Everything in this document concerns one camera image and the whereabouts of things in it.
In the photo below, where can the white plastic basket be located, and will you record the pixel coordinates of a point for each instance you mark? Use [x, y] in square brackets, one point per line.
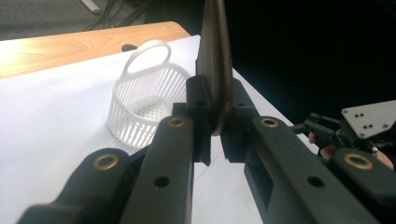
[140, 102]

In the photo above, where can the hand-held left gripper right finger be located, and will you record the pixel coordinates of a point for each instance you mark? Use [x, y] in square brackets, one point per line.
[280, 168]

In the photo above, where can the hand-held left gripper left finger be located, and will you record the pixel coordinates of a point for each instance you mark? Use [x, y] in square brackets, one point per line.
[174, 161]

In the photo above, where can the black kitchen knife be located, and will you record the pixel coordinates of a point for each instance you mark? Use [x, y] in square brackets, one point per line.
[214, 62]

